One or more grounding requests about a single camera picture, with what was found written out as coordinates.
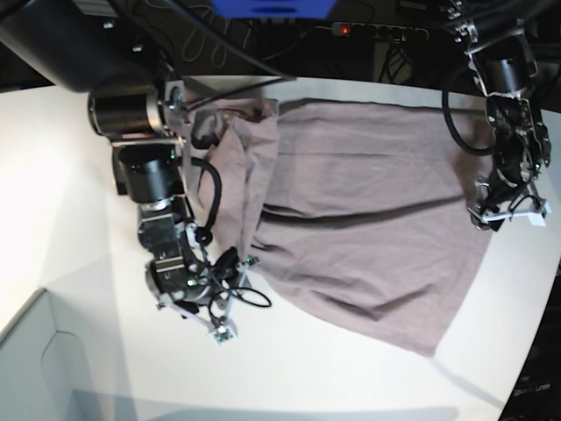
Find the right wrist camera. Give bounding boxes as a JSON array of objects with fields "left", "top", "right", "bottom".
[{"left": 210, "top": 325, "right": 238, "bottom": 346}]

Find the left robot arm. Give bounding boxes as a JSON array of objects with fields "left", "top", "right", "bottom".
[{"left": 442, "top": 1, "right": 552, "bottom": 231}]

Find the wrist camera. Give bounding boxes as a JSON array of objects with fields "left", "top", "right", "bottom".
[
  {"left": 210, "top": 325, "right": 238, "bottom": 346},
  {"left": 528, "top": 210, "right": 547, "bottom": 227}
]

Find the mauve t-shirt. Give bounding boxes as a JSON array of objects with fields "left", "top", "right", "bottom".
[{"left": 191, "top": 100, "right": 491, "bottom": 356}]

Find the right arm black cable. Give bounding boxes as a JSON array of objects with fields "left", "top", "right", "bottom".
[{"left": 190, "top": 160, "right": 224, "bottom": 233}]

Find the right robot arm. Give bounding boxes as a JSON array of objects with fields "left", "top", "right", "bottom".
[{"left": 1, "top": 1, "right": 255, "bottom": 342}]

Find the white cardboard box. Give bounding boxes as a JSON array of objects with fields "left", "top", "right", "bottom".
[{"left": 1, "top": 289, "right": 139, "bottom": 420}]

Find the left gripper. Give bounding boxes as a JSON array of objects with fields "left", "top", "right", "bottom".
[{"left": 467, "top": 176, "right": 550, "bottom": 232}]

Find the black power strip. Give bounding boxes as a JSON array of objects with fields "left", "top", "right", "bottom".
[{"left": 330, "top": 22, "right": 430, "bottom": 42}]

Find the blue plastic bin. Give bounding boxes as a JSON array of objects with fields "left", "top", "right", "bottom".
[{"left": 211, "top": 0, "right": 337, "bottom": 19}]

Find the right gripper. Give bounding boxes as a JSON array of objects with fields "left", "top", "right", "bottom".
[{"left": 153, "top": 256, "right": 259, "bottom": 333}]

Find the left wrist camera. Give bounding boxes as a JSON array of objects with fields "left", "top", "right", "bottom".
[{"left": 528, "top": 210, "right": 547, "bottom": 227}]

